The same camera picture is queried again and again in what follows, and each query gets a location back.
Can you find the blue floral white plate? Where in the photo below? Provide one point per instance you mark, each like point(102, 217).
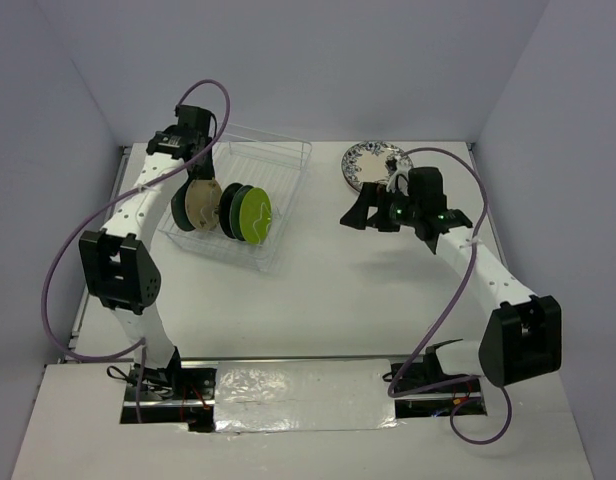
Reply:
point(373, 162)

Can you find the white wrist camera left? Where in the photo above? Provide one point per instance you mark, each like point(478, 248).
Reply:
point(398, 180)

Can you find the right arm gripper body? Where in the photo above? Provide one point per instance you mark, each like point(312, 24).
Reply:
point(406, 210)

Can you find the cream beige plate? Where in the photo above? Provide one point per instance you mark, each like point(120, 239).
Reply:
point(202, 200)

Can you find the lime green plate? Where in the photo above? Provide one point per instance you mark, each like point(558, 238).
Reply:
point(256, 216)

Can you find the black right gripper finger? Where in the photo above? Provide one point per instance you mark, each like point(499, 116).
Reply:
point(381, 220)
point(358, 217)

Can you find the silver foil tape sheet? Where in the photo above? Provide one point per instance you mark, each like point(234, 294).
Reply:
point(315, 395)

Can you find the black plate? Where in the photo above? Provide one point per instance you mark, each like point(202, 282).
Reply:
point(225, 206)

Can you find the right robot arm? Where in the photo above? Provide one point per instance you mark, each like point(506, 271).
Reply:
point(523, 335)

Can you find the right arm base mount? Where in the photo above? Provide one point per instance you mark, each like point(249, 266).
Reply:
point(438, 402)

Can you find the dark teal speckled plate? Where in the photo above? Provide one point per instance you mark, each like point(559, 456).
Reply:
point(178, 210)

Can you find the dark green patterned plate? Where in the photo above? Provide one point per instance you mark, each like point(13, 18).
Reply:
point(235, 211)

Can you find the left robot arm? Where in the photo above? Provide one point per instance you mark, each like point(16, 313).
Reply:
point(122, 274)

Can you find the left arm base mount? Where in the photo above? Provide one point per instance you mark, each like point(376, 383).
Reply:
point(182, 394)

